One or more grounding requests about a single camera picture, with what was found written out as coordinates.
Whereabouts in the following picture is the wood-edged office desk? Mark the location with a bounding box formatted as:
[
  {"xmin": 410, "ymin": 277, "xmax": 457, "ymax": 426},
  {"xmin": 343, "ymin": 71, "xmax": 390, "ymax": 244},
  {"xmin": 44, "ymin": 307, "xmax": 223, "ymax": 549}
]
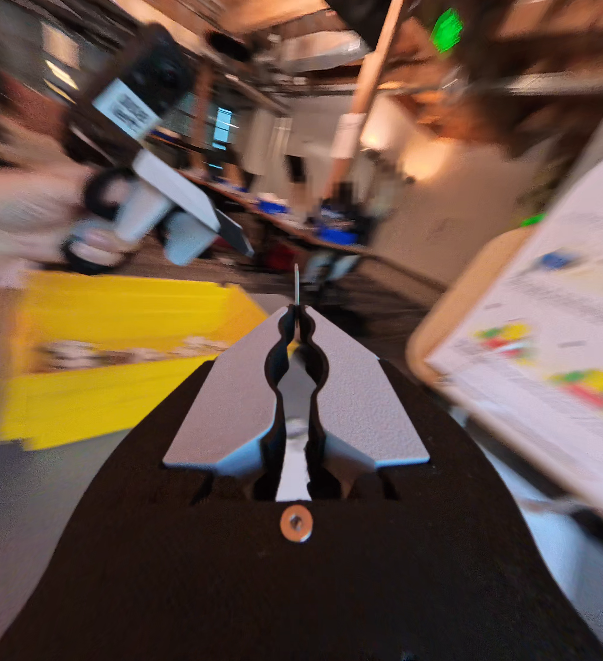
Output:
[{"xmin": 177, "ymin": 168, "xmax": 380, "ymax": 259}]

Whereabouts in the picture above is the pile of puzzle pieces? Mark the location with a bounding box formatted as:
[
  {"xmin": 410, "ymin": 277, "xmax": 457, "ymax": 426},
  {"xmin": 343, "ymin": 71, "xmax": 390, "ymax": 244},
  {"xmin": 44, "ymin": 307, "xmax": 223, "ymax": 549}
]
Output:
[{"xmin": 38, "ymin": 336, "xmax": 230, "ymax": 370}]

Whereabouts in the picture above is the printed instruction sheet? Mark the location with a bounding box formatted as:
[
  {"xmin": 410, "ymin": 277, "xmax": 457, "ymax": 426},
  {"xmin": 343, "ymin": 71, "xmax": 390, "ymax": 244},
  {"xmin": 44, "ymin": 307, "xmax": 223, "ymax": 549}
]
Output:
[{"xmin": 428, "ymin": 139, "xmax": 603, "ymax": 538}]

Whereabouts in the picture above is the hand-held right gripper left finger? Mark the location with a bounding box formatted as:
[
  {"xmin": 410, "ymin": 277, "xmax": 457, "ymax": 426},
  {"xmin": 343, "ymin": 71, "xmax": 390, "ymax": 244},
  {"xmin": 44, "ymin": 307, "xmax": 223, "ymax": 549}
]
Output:
[{"xmin": 162, "ymin": 306, "xmax": 297, "ymax": 478}]

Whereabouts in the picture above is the person's left hand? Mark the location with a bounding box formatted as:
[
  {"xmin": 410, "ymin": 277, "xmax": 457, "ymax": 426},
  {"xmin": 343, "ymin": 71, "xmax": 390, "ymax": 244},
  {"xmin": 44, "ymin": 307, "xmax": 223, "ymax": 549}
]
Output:
[{"xmin": 0, "ymin": 164, "xmax": 127, "ymax": 281}]

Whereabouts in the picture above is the yellow plastic bin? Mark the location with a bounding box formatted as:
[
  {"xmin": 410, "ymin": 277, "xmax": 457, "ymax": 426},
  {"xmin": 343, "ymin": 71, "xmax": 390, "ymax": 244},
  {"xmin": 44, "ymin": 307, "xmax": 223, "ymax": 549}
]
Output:
[{"xmin": 0, "ymin": 271, "xmax": 268, "ymax": 450}]

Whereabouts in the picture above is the grey desk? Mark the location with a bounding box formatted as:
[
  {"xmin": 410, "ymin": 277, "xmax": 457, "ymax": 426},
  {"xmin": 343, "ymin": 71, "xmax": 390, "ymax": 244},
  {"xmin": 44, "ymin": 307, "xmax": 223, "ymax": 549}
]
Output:
[{"xmin": 0, "ymin": 289, "xmax": 603, "ymax": 661}]

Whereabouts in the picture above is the wooden pillar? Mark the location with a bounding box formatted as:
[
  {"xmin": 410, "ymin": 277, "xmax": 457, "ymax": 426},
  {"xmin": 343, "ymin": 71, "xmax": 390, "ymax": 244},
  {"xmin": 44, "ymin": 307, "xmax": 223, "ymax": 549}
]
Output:
[{"xmin": 327, "ymin": 0, "xmax": 405, "ymax": 202}]

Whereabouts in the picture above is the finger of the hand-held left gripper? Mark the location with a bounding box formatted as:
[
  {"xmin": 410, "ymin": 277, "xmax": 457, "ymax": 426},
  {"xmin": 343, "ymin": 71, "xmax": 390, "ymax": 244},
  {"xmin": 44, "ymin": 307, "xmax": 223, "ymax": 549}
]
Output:
[
  {"xmin": 163, "ymin": 211, "xmax": 220, "ymax": 267},
  {"xmin": 132, "ymin": 149, "xmax": 256, "ymax": 258}
]

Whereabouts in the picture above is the green exit sign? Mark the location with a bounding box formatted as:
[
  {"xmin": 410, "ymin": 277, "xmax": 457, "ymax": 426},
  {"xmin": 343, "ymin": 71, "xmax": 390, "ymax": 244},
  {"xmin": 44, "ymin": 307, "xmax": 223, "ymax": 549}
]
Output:
[{"xmin": 430, "ymin": 8, "xmax": 463, "ymax": 52}]

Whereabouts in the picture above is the white paper notice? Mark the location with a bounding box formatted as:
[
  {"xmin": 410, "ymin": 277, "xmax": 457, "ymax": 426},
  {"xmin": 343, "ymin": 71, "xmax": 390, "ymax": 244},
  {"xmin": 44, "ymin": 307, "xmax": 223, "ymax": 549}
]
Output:
[{"xmin": 330, "ymin": 114, "xmax": 366, "ymax": 158}]

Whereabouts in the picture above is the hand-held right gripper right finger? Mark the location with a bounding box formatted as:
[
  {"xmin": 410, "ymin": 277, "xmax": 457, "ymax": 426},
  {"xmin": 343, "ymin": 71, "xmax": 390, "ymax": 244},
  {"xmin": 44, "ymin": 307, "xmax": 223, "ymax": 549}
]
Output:
[{"xmin": 301, "ymin": 305, "xmax": 431, "ymax": 489}]

